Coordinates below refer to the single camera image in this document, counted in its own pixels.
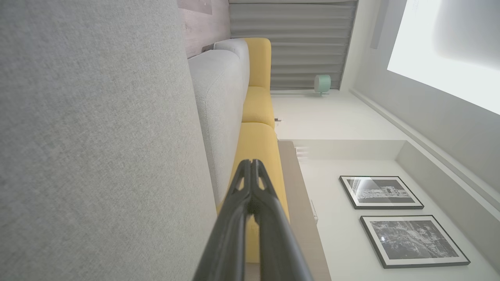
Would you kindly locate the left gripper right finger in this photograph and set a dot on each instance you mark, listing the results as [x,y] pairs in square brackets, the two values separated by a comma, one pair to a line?
[281,249]

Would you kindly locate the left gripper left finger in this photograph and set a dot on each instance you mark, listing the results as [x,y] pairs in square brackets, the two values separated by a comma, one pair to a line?
[226,242]

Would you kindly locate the beige low partition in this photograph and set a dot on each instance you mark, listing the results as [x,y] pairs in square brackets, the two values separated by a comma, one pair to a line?
[297,195]

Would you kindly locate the black framed monochrome picture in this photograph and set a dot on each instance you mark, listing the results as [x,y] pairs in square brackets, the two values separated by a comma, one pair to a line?
[381,192]
[414,241]

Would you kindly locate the grey sofa seat cushion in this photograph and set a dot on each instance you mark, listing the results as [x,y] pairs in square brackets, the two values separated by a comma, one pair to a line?
[234,45]
[222,117]

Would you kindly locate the grey fabric sofa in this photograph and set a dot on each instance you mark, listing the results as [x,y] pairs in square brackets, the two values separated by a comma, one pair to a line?
[97,156]

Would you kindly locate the mint green lamp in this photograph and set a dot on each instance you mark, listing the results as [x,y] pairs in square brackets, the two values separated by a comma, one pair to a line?
[323,83]

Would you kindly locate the grey pleated curtain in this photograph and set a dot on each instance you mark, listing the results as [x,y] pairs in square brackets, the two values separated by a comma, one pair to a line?
[293,47]

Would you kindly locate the white wall switch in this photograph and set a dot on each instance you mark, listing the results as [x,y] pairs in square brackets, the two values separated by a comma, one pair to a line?
[313,210]

